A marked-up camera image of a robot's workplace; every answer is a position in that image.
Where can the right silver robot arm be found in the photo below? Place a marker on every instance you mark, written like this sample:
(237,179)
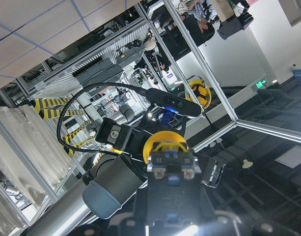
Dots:
(159,210)

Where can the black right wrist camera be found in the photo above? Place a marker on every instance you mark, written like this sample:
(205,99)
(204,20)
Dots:
(173,103)

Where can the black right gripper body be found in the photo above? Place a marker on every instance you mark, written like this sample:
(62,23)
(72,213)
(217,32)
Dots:
(137,141)

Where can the yellow push button switch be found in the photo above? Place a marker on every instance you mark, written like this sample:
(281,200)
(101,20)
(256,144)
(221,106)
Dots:
(169,160)

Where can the yellow hard hat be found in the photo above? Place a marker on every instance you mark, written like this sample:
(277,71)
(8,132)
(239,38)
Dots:
(202,92)

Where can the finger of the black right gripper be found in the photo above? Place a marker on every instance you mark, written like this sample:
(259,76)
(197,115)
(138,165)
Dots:
(212,172)

